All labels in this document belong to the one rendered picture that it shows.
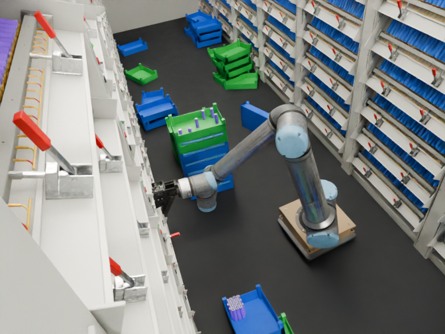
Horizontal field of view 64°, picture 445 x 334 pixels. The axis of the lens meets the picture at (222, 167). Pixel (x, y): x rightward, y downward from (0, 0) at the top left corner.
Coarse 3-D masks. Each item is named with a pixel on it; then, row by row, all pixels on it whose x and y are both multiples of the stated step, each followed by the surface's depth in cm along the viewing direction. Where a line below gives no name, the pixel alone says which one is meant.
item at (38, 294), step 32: (0, 224) 13; (0, 256) 12; (32, 256) 15; (0, 288) 11; (32, 288) 14; (64, 288) 17; (0, 320) 11; (32, 320) 13; (64, 320) 16; (96, 320) 20
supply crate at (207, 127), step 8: (216, 104) 218; (192, 112) 219; (200, 112) 220; (208, 112) 222; (216, 112) 222; (176, 120) 219; (184, 120) 221; (192, 120) 222; (200, 120) 221; (208, 120) 220; (224, 120) 205; (176, 128) 217; (184, 128) 217; (192, 128) 216; (200, 128) 215; (208, 128) 205; (216, 128) 207; (224, 128) 209; (176, 136) 203; (184, 136) 204; (192, 136) 206; (200, 136) 207
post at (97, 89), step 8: (64, 0) 63; (72, 0) 66; (88, 48) 69; (88, 56) 70; (88, 64) 71; (96, 64) 74; (88, 72) 72; (96, 72) 73; (96, 80) 74; (96, 88) 75; (104, 88) 75; (96, 96) 76; (104, 96) 76; (120, 128) 84; (120, 136) 83; (128, 152) 87; (128, 160) 88; (144, 200) 98; (160, 240) 111; (176, 280) 127; (192, 320) 151
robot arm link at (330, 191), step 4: (324, 180) 184; (324, 184) 182; (328, 184) 182; (332, 184) 181; (324, 188) 180; (328, 188) 179; (332, 188) 179; (336, 188) 180; (324, 192) 178; (328, 192) 177; (332, 192) 177; (336, 192) 178; (328, 196) 175; (332, 196) 175; (328, 200) 176; (332, 200) 177; (328, 204) 175; (332, 204) 176
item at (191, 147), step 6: (174, 138) 220; (216, 138) 212; (222, 138) 213; (180, 144) 207; (192, 144) 210; (198, 144) 211; (204, 144) 212; (210, 144) 214; (180, 150) 210; (186, 150) 211; (192, 150) 212
